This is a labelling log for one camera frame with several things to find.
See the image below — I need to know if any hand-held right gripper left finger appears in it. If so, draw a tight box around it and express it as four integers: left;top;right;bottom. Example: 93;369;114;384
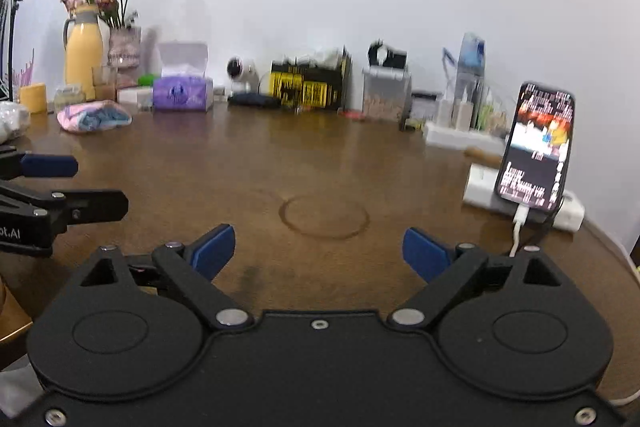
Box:
70;223;253;330

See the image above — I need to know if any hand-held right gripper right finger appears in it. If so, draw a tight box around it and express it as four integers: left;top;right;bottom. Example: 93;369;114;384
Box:
389;228;576;330

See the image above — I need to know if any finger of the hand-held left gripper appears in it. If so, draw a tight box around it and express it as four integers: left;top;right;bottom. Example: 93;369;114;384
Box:
0;145;80;180
0;184;130;229

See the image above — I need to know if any pastel blue pink purple garment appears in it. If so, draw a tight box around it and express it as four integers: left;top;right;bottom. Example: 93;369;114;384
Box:
56;101;134;136

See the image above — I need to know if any crumpled clear plastic bag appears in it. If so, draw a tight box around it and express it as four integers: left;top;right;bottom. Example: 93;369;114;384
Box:
0;101;31;144

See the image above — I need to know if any yellow cup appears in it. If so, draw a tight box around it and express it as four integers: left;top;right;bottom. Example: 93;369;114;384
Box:
19;83;49;114

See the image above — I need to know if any clear tape roll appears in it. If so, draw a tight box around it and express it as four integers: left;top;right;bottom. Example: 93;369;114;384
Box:
53;84;86;112

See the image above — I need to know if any white power bank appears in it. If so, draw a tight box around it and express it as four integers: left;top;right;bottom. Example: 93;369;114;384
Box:
462;164;586;232

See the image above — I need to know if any wooden chair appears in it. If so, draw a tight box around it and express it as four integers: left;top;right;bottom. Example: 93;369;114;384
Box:
0;276;34;369

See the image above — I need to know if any pink feather decoration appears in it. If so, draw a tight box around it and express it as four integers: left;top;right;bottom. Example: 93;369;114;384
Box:
9;49;37;90

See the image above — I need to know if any glass cup with brown drink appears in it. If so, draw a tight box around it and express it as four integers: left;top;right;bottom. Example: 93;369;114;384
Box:
91;66;120;102

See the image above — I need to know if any flat white box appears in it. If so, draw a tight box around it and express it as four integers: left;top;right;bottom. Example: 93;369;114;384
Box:
117;87;154;108

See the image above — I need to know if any yellow thermos jug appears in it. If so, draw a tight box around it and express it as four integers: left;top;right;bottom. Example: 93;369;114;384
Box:
63;4;105;100

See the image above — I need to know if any wooden stick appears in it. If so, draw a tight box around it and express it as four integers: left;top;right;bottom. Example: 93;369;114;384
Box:
463;146;509;163

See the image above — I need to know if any white power strip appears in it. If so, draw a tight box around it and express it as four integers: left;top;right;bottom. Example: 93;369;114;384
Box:
424;122;506;152

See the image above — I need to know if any pink glass vase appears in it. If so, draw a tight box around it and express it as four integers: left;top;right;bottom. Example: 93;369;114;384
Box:
107;27;143;70

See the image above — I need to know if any white charger plug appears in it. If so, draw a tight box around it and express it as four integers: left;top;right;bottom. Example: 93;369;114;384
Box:
437;99;456;128
453;100;475;130

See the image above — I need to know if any purple tissue pack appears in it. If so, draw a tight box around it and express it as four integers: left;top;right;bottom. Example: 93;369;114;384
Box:
152;41;215;112

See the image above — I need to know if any small jar with dark lid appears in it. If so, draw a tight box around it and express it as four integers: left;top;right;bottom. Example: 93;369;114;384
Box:
409;92;444;123

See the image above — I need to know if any small green bottle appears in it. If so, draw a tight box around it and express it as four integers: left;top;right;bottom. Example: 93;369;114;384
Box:
477;97;496;130

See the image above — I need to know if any black smartphone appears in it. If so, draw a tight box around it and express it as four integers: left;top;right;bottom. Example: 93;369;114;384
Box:
493;81;576;213

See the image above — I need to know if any dark folded umbrella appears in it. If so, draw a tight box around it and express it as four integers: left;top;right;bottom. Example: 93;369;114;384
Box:
227;93;281;110

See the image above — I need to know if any clear food container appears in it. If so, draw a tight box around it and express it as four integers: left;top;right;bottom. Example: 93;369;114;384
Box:
362;68;412;123

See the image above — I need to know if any black and yellow box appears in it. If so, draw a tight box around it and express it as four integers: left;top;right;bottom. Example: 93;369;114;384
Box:
269;47;353;110

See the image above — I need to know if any blue water bottle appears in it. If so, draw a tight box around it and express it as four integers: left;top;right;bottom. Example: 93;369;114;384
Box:
442;32;487;108

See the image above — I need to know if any black watch on stand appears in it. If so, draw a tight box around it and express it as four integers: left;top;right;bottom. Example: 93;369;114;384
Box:
367;39;409;70

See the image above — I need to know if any white charging cable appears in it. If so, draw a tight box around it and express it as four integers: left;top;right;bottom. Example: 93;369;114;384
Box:
508;206;640;406

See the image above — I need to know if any black cable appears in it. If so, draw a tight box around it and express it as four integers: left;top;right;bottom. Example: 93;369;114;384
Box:
524;211;557;249

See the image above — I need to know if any white security camera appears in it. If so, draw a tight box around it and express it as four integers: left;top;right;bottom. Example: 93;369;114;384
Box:
225;55;260;96

